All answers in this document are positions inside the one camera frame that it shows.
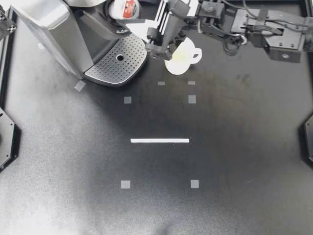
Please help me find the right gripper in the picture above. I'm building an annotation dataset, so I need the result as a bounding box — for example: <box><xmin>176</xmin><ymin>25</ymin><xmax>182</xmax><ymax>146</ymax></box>
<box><xmin>146</xmin><ymin>0</ymin><xmax>201</xmax><ymax>61</ymax></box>

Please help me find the white mug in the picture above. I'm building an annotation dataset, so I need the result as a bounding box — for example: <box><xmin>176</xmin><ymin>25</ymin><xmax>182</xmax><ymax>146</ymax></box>
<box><xmin>164</xmin><ymin>37</ymin><xmax>203</xmax><ymax>76</ymax></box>

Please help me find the white coffee capsule red label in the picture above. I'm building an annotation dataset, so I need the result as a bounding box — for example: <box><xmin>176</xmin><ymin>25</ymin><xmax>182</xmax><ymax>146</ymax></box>
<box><xmin>108</xmin><ymin>0</ymin><xmax>143</xmax><ymax>21</ymax></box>

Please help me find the silver and black coffee machine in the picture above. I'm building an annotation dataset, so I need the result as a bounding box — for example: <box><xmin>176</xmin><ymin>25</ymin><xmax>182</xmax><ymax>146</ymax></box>
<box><xmin>9</xmin><ymin>0</ymin><xmax>158</xmax><ymax>89</ymax></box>

